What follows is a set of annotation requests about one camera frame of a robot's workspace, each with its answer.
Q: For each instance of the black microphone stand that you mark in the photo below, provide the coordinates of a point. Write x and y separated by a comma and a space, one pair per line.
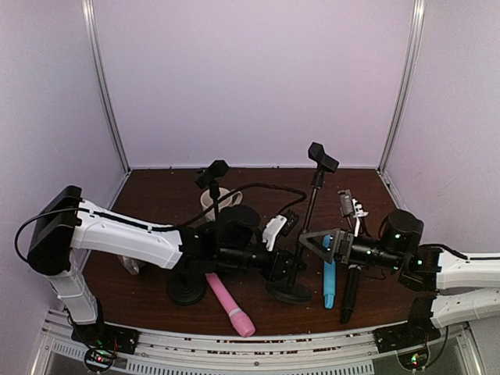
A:
190, 289
282, 284

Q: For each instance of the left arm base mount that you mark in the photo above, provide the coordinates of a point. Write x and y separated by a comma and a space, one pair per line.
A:
104, 341

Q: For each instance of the right aluminium frame post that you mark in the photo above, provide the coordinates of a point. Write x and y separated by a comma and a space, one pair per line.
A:
411, 56

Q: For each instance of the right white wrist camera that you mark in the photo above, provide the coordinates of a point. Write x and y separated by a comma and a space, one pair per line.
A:
359, 215

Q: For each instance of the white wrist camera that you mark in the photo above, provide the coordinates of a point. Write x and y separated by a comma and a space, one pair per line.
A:
271, 231
359, 215

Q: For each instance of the left aluminium frame post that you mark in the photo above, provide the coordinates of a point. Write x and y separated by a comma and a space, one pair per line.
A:
90, 23

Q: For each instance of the pink toy microphone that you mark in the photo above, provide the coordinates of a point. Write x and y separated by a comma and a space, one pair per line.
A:
239, 319

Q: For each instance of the yellow inside cup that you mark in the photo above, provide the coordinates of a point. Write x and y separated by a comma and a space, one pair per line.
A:
132, 266

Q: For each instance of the aluminium frame post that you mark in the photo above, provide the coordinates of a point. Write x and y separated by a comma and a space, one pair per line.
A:
90, 23
411, 56

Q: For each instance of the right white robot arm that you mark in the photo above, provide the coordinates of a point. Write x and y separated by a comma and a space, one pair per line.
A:
459, 286

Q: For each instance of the front aluminium rail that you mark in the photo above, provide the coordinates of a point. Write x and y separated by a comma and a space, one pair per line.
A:
340, 352

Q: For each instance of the black toy microphone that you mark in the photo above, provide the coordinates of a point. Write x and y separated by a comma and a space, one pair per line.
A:
348, 303

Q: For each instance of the white ceramic mug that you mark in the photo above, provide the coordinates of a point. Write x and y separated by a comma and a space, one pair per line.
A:
206, 201

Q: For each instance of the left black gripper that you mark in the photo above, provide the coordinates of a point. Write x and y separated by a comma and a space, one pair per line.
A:
276, 260

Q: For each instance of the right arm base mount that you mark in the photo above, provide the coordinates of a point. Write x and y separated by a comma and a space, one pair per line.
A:
418, 343

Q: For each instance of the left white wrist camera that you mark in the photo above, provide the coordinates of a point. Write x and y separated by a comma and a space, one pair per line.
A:
271, 231

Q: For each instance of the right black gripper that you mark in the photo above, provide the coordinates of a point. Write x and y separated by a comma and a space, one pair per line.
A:
341, 245

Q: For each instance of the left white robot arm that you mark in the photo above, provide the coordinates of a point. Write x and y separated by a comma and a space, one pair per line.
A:
71, 222

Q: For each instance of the blue toy microphone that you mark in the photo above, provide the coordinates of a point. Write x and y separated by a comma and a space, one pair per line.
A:
329, 284

